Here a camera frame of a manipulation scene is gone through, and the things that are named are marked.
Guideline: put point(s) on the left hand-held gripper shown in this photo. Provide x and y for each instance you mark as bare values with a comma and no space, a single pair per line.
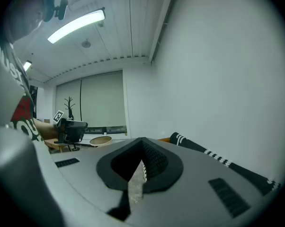
73,129

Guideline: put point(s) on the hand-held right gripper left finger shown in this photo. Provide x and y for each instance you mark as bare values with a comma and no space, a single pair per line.
104,171

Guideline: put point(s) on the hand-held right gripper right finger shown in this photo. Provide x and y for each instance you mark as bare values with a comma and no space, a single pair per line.
173,171

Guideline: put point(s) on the black white-patterned cushion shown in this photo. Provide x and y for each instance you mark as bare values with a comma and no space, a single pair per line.
246,174

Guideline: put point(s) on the person's left forearm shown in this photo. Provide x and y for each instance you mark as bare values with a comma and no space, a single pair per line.
46,129

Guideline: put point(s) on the black tree-shaped coat rack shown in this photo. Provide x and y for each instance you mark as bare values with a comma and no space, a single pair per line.
69,107

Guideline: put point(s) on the grey roller blind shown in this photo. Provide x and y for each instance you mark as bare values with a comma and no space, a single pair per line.
68,100
102,100

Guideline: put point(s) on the person's grey printed shirt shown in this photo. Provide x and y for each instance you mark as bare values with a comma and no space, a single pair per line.
14,91

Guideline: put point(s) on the long ceiling light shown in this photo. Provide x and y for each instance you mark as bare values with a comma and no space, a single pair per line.
27,65
77,25

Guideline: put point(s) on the round ceiling smoke detector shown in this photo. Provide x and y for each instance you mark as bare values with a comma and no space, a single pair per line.
86,43

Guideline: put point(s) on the person's head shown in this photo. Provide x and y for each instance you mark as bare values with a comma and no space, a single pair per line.
24,15

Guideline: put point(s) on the black head-worn camera headset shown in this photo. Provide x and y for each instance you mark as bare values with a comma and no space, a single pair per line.
59,5

